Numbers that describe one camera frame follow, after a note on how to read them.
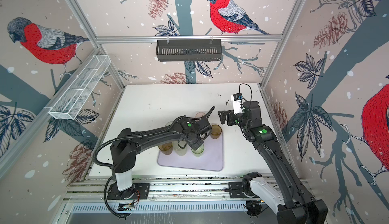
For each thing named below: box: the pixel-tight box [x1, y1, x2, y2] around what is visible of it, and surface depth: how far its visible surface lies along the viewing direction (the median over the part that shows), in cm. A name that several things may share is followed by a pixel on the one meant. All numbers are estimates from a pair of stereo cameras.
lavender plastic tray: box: [157, 131, 224, 172], surface depth 86 cm
